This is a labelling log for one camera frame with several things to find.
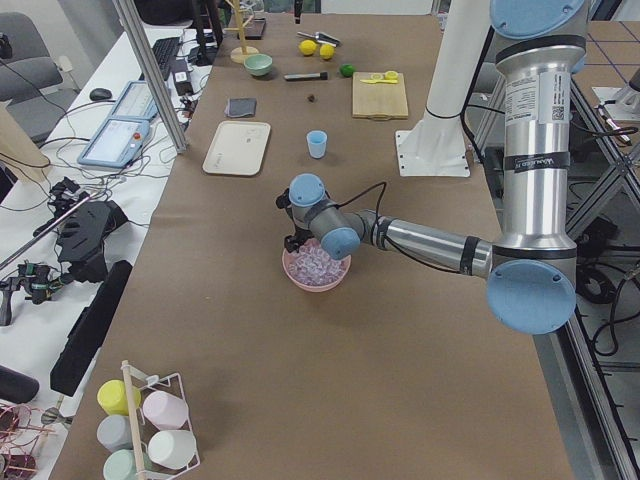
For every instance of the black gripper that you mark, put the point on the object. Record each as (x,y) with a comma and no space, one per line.
(300,233)

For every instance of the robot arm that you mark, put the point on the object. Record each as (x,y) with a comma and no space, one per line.
(530,269)

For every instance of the pile of clear ice cubes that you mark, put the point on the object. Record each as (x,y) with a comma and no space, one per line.
(313,266)

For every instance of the light blue plastic cup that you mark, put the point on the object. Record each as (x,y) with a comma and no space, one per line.
(317,143)

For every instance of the pink cup in rack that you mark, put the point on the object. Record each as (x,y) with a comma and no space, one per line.
(165,410)

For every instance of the yellow cup in rack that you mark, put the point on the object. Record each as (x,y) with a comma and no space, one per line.
(111,397)

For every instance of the white cup in rack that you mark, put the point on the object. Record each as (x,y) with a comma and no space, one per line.
(173,449)

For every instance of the grey cup in rack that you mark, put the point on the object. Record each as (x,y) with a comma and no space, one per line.
(114,433)

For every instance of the green cup in rack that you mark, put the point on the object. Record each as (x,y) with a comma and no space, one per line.
(120,465)

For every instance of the pink bowl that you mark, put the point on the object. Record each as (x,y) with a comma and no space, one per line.
(285,260)

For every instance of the cream rabbit serving tray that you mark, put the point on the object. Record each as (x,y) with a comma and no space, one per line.
(237,148)

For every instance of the grey folded cloth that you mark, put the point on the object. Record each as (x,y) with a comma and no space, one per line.
(240,107)

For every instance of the wooden cutting board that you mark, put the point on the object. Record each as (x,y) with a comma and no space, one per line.
(378,101)

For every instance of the green lime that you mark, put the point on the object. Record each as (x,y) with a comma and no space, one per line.
(347,70)

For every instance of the green bowl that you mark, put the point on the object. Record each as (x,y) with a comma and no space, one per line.
(258,65)

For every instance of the yellow lemon lower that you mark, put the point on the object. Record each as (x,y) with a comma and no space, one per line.
(326,52)

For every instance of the yellow lemon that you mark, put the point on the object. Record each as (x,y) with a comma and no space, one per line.
(326,52)
(307,47)

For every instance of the yellow lemon upper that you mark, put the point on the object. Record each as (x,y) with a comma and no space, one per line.
(307,47)

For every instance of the wooden mug tree stand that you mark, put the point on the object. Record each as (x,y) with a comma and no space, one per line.
(243,16)

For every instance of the metal scoop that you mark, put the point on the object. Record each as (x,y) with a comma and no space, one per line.
(320,37)

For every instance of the teach pendant near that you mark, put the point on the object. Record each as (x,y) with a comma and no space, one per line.
(116,143)

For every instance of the teach pendant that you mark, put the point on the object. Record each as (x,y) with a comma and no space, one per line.
(135,101)
(116,143)

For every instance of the dark tray at back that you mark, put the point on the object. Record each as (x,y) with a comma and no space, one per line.
(255,29)

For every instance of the teach pendant far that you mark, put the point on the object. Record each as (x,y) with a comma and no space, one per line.
(135,101)

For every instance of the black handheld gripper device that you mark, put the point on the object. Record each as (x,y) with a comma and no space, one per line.
(81,239)

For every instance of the black keyboard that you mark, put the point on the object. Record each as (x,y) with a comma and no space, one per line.
(165,51)

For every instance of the black long bar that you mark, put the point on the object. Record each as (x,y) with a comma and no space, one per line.
(88,333)

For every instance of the black computer mouse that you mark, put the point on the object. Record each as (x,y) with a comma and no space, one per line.
(100,94)

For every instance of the grey office chair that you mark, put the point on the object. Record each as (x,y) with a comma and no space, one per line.
(32,86)

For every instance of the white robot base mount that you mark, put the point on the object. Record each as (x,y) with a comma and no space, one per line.
(436,145)

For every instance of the white wire cup rack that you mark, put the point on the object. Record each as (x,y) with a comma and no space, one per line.
(138,385)

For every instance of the aluminium frame post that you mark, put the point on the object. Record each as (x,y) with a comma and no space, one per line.
(132,24)

